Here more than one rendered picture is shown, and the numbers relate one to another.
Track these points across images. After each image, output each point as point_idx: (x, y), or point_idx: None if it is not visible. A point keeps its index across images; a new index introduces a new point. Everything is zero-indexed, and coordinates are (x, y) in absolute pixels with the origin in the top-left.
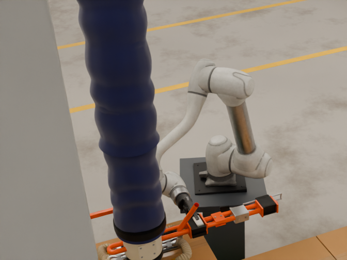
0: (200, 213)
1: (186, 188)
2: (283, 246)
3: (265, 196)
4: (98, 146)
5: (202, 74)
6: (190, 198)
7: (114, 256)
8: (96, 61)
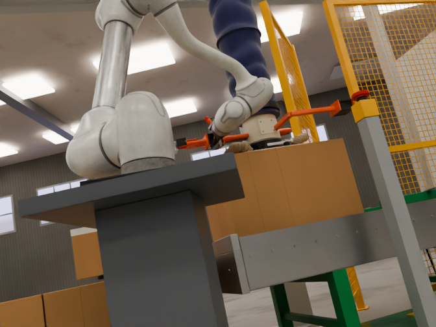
0: (206, 133)
1: (214, 119)
2: (103, 281)
3: None
4: (260, 37)
5: None
6: (211, 121)
7: (288, 138)
8: None
